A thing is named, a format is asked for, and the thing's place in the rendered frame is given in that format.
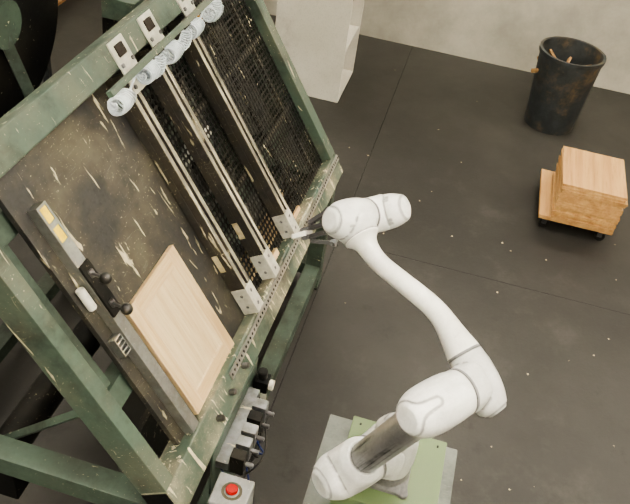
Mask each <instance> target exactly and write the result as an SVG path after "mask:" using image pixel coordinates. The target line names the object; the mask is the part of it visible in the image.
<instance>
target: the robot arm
mask: <svg viewBox="0 0 630 504"><path fill-rule="evenodd" d="M410 216H411V206H410V203H409V201H408V199H407V198H406V196H404V195H402V194H395V193H389V194H383V195H382V194H379V195H376V196H372V197H367V198H347V199H342V200H339V201H336V202H334V203H333V204H331V206H329V207H325V209H324V210H323V211H322V212H320V213H319V214H317V215H316V216H314V217H313V218H311V219H309V220H308V221H307V224H308V226H307V227H304V228H301V229H300V232H298V233H294V234H291V239H299V238H301V240H308V239H310V243H314V244H328V245H330V246H331V247H337V246H338V243H337V242H338V240H339V241H340V242H342V243H343V244H344V245H345V246H346V247H347V248H350V249H354V250H355V251H357V252H358V253H359V255H360V256H361V257H362V258H363V260H364V261H365V262H366V263H367V264H368V265H369V266H370V268H371V269H372V270H374V271H375V272H376V273H377V274H378V275H379V276H380V277H381V278H383V279H384V280H385V281H386V282H387V283H389V284H390V285H391V286H392V287H393V288H395V289H396V290H397V291H398V292H399V293H401V294H402V295H403V296H404V297H405V298H407V299H408V300H409V301H410V302H411V303H413V304H414V305H415V306H416V307H417V308H419V309H420V310H421V311H422V312H423V313H424V314H425V315H426V316H427V317H428V319H429V320H430V321H431V323H432V324H433V326H434V328H435V330H436V332H437V334H438V336H439V339H440V342H441V344H442V347H443V349H444V352H445V355H446V358H447V361H448V363H449V365H450V367H451V369H450V370H448V371H446V372H442V373H439V374H436V375H434V376H432V377H430V378H428V379H426V380H424V381H422V382H420V383H418V384H417V385H415V386H413V387H412V388H410V389H409V390H408V391H406V392H405V393H404V395H403V396H402V397H401V399H400V400H399V402H398V404H397V407H396V412H392V413H389V414H386V415H384V416H383V417H381V418H380V419H378V421H377V423H376V424H374V425H373V426H372V427H371V428H369V429H368V430H367V431H366V432H365V433H364V434H362V435H361V436H355V437H351V438H349V439H347V440H346V441H344V442H342V443H341V444H339V445H338V446H336V447H334V448H333V449H331V450H330V451H328V452H327V453H325V454H323V455H322V456H321V457H320V458H319V459H318V461H317V462H316V464H315V466H314V468H313V472H312V480H313V483H314V486H315V488H316V489H317V491H318V492H319V494H320V495H321V496H322V497H324V498H327V499H328V500H345V499H347V498H350V497H352V496H354V495H356V494H358V493H360V492H362V491H363V490H365V489H367V488H368V487H369V488H372V489H375V490H378V491H382V492H385V493H388V494H391V495H394V496H397V497H398V498H400V499H402V500H404V499H406V498H407V496H408V491H407V487H408V482H409V477H410V472H411V467H412V465H413V464H414V461H415V457H416V453H417V450H418V445H419V440H421V439H429V438H433V437H435V436H437V435H440V434H442V433H444V432H446V431H448V430H450V429H452V428H453V427H455V426H456V425H457V424H459V423H461V422H462V421H464V420H465V419H466V418H468V417H469V416H470V415H472V414H474V413H477V415H478V416H480V417H484V418H487V417H489V418H491V417H493V416H495V415H496V414H498V413H499V412H500V411H502V410H503V409H504V408H505V407H506V402H507V398H506V393H505V389H504V385H503V383H502V380H501V378H500V375H499V373H498V372H497V370H496V368H495V366H494V364H493V363H492V361H491V359H490V358H489V356H488V355H487V354H486V353H485V351H484V350H483V349H482V347H481V346H480V345H479V343H478V342H477V341H476V340H475V339H474V337H473V336H472V335H471V334H470V333H469V332H468V331H467V330H466V328H465V327H464V326H463V325H462V324H461V322H460V321H459V320H458V319H457V317H456V316H455V315H454V314H453V312H452V311H451V310H450V309H449V308H448V307H447V306H446V305H445V303H444V302H443V301H442V300H441V299H440V298H438V297H437V296H436V295H435V294H434V293H433V292H432V291H430V290H429V289H428V288H426V287H425V286H424V285H423V284H421V283H420V282H419V281H417V280H416V279H415V278H413V277H412V276H411V275H409V274H408V273H407V272H406V271H404V270H403V269H402V268H400V267H399V266H398V265H396V264H395V263H394V262H393V261H391V260H390V259H389V258H388V257H387V256H386V255H385V254H384V252H383V251H382V250H381V248H380V246H379V244H378V242H377V233H379V232H384V231H387V230H390V229H393V228H396V227H399V226H400V225H402V224H404V223H405V222H407V221H408V220H409V219H410ZM321 219H322V223H318V224H315V223H316V222H318V221H320V220H321ZM319 228H323V229H324V230H323V231H319V232H316V233H313V231H312V230H315V229H319ZM324 235H330V236H331V237H333V238H334V239H331V240H316V238H317V237H320V236H324Z"/></svg>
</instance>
